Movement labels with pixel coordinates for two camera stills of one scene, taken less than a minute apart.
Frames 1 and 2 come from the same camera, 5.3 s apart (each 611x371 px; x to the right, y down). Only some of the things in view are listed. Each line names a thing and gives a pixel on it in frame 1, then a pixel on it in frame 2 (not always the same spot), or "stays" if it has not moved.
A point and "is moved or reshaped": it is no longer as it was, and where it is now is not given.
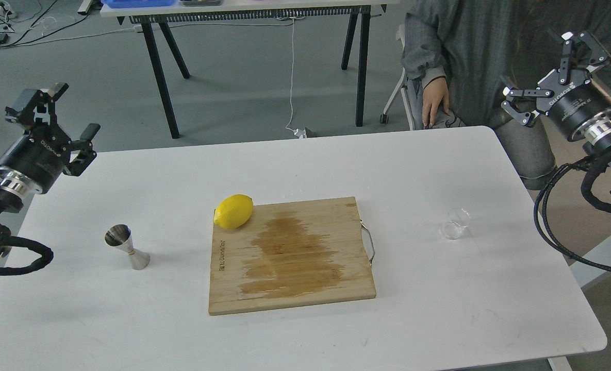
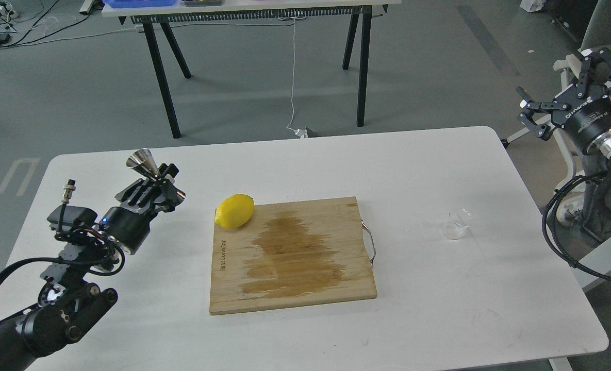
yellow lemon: (233, 211) stays
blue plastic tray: (114, 4) stays
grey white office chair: (412, 89) → (607, 192)
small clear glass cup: (459, 219) stays
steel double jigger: (119, 236) is moved or reshaped
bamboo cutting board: (290, 254) stays
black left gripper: (38, 156) → (131, 229)
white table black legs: (155, 14) stays
